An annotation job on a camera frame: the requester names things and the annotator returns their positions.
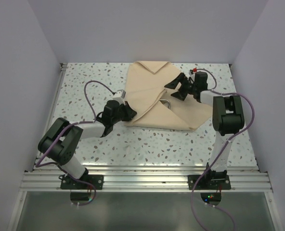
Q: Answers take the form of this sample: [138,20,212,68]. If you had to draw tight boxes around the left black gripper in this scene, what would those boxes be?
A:
[111,101,137,125]

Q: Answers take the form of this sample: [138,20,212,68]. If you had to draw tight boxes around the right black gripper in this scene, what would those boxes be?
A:
[165,73,197,101]

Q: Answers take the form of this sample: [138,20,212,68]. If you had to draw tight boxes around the stainless steel tray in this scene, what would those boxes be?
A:
[159,99,171,109]

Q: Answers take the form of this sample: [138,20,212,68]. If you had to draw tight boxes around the beige cloth wrap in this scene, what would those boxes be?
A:
[125,61,212,131]

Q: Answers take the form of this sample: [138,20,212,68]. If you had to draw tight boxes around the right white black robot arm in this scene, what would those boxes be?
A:
[165,68,245,189]

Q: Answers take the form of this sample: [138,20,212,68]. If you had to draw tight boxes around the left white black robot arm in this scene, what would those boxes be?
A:
[36,100,137,189]

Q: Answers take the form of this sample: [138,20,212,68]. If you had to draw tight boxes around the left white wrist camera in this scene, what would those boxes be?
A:
[113,90,126,101]

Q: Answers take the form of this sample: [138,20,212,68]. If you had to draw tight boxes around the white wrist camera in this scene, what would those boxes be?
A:
[113,90,126,101]
[189,68,197,76]

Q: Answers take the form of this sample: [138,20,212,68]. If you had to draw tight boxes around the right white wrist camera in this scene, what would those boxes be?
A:
[189,68,197,76]

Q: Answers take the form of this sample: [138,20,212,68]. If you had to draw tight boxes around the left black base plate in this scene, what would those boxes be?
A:
[58,174,104,190]

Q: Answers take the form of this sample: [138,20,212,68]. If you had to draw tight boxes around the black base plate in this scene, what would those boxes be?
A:
[187,175,232,190]
[58,174,104,190]

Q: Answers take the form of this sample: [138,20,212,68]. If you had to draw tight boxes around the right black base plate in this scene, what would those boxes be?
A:
[187,175,232,190]

